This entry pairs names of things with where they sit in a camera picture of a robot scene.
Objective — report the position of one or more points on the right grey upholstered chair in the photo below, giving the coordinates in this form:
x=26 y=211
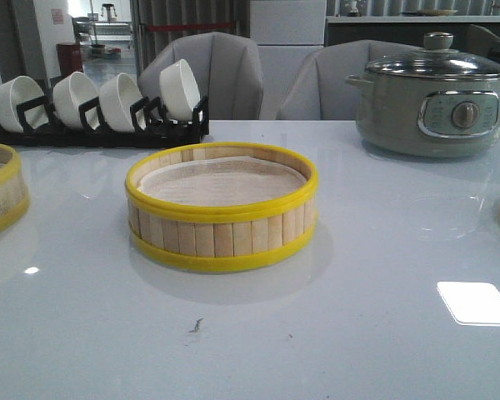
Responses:
x=319 y=90

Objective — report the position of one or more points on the white cabinet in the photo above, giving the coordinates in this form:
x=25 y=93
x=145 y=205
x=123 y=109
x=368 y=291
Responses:
x=285 y=33

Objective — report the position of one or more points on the glass pot lid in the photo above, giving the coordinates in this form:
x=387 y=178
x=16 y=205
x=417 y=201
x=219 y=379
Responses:
x=436 y=60

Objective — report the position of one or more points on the black bowl rack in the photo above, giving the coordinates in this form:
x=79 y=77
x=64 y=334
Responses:
x=151 y=127

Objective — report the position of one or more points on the red bin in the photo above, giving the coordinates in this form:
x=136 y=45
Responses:
x=69 y=58

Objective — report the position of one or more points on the bamboo steamer tier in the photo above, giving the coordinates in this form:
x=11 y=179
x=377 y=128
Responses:
x=14 y=195
x=222 y=239

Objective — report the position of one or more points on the grey upholstered chair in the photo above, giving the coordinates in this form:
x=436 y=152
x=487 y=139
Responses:
x=319 y=90
x=227 y=69

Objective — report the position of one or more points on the white paper steamer liner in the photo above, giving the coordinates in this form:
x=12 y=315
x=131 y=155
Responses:
x=221 y=182

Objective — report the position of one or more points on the left grey upholstered chair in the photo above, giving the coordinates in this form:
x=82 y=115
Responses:
x=227 y=69

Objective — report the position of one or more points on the grey-green electric cooking pot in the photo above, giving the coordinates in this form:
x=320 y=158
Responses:
x=428 y=117

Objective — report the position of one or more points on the white ceramic bowl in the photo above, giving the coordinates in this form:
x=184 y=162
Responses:
x=179 y=90
x=69 y=94
x=116 y=96
x=18 y=90

